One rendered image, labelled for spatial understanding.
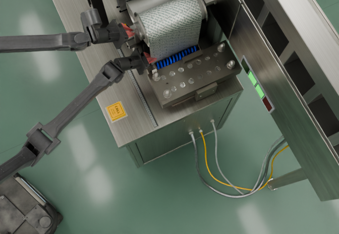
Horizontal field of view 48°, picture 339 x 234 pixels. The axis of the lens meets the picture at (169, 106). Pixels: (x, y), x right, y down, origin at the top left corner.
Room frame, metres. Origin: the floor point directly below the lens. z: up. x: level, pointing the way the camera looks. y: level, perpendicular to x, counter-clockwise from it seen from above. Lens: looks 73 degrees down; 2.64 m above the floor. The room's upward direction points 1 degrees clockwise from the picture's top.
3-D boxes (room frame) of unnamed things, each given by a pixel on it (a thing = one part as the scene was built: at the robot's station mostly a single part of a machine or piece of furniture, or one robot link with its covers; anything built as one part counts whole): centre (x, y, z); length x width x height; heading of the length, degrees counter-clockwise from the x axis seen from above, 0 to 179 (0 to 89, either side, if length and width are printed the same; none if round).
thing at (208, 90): (0.58, -0.17, 0.97); 0.10 x 0.03 x 0.11; 116
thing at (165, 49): (0.74, -0.02, 1.11); 0.23 x 0.01 x 0.18; 116
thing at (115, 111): (0.50, 0.25, 0.91); 0.07 x 0.07 x 0.02; 26
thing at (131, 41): (0.76, 0.16, 1.05); 0.06 x 0.05 x 0.31; 116
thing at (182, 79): (0.65, -0.11, 1.00); 0.40 x 0.16 x 0.06; 116
